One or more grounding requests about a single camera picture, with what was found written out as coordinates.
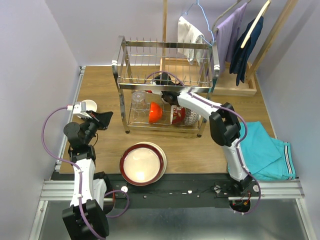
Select pale green plate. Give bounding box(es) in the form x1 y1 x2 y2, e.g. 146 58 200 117
138 141 167 181

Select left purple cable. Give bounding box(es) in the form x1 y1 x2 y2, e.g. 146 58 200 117
41 106 131 240

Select wooden clothes rack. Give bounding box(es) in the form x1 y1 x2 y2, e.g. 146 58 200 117
159 0 298 97

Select navy blue garment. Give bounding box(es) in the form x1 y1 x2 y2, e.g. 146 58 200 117
229 16 264 86

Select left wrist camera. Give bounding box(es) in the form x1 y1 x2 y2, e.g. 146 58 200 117
66 101 92 119

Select orange bowl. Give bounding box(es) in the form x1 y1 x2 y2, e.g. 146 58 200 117
148 101 163 124

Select metal two-tier dish rack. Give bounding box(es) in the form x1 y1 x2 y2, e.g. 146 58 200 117
111 35 220 134

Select blue wire hanger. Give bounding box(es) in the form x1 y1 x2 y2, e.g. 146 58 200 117
181 0 216 47

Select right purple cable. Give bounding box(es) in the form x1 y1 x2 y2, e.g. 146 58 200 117
144 71 262 216

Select patterned small bowl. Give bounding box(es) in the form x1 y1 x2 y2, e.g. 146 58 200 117
184 108 201 126

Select lavender towel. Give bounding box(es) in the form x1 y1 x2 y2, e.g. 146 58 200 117
212 2 248 75

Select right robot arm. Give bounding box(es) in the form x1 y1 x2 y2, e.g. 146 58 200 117
161 91 253 196

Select wooden hanger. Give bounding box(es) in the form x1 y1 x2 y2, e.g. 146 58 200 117
240 0 271 49

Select red rimmed white plate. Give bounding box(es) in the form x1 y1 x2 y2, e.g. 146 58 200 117
119 143 164 187

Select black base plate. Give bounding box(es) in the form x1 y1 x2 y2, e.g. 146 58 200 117
49 172 266 210

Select teal cloth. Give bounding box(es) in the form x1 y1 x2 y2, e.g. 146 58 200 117
240 121 297 182

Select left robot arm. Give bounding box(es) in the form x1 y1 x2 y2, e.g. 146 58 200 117
62 111 113 240

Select purple cable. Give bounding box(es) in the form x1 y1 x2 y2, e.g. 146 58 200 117
41 106 131 240
144 71 262 216

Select clear plastic cup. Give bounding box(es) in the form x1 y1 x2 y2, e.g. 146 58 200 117
131 91 148 113

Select white cloth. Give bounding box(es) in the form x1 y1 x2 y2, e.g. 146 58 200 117
177 16 205 65

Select grey hanger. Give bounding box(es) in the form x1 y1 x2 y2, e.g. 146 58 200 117
212 0 251 36

